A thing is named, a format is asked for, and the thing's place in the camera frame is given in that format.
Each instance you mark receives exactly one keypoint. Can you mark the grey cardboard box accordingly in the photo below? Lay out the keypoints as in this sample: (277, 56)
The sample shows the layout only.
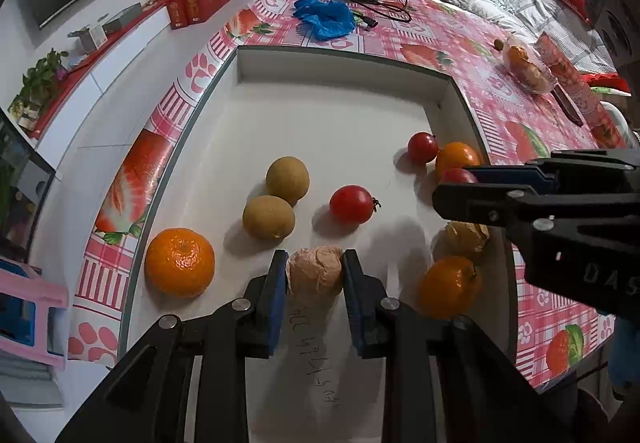
(95, 37)

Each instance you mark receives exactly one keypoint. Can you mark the blue plastic bag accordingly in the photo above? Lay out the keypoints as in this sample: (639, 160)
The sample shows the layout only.
(325, 15)

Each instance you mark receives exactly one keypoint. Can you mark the orange tangerine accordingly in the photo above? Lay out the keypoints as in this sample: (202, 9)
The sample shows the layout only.
(457, 157)
(448, 287)
(180, 263)

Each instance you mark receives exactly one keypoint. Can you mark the white tray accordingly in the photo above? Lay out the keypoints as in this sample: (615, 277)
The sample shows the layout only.
(325, 123)

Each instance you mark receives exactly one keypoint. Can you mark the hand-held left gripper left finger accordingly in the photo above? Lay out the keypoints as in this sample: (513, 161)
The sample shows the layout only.
(278, 318)

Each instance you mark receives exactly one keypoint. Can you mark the clear glass bowl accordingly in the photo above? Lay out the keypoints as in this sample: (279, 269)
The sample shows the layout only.
(550, 80)

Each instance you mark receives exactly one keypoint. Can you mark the red cushion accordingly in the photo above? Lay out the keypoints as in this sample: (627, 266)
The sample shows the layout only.
(607, 83)

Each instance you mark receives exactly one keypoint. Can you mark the red tomato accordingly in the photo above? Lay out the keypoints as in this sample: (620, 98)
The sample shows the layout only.
(422, 148)
(351, 204)
(455, 176)

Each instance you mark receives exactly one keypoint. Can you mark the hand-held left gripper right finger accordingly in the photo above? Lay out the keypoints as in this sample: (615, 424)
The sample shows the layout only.
(354, 318)

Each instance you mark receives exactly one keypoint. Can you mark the green potted plant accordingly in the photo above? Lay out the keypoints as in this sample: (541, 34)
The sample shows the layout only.
(40, 78)

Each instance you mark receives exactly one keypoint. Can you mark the white duvet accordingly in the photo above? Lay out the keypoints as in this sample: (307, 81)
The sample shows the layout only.
(480, 8)

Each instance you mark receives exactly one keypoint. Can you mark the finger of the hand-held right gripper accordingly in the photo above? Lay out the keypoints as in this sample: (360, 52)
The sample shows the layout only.
(475, 203)
(510, 177)

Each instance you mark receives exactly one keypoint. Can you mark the pink plastic stool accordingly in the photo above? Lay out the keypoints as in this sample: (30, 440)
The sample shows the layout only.
(30, 303)

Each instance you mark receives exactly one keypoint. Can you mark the dark red smartphone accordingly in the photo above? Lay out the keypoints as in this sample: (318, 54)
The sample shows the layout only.
(567, 104)

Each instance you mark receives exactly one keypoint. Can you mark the person's right hand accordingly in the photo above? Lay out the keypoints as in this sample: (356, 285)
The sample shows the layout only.
(627, 353)

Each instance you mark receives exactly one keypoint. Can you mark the white pillow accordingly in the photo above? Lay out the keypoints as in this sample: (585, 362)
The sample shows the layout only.
(617, 115)

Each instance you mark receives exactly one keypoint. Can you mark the white television cabinet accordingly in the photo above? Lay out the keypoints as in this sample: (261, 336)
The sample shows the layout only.
(100, 88)

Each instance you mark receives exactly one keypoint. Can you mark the black monitor screen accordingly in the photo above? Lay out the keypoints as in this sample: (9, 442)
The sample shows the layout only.
(20, 183)

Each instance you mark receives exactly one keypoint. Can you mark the brown kiwi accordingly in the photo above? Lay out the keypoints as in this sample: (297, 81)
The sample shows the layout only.
(498, 44)
(287, 179)
(268, 216)

